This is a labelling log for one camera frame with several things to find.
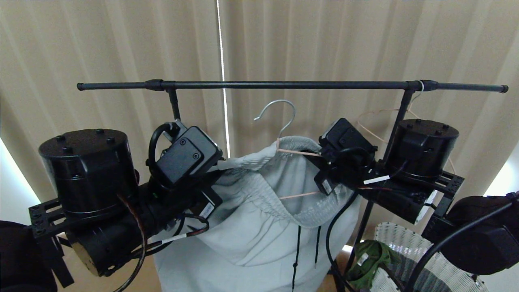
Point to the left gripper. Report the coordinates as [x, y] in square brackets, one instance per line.
[121, 239]

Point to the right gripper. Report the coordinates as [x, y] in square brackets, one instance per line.
[397, 198]

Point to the green garment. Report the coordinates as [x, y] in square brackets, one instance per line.
[377, 259]

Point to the pink clothes hanger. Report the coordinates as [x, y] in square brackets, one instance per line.
[300, 153]
[387, 109]

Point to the pale grey shorts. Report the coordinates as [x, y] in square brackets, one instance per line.
[251, 227]

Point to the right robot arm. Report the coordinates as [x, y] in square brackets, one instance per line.
[425, 146]

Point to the white laundry basket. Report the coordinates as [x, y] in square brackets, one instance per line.
[389, 239]

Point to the black clothes rack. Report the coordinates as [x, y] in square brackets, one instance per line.
[284, 85]

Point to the beige curtain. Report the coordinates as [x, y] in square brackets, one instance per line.
[324, 40]

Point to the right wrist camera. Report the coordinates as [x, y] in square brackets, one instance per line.
[344, 138]

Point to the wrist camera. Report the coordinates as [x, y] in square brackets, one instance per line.
[186, 156]
[344, 138]

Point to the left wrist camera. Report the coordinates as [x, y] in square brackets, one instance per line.
[186, 156]

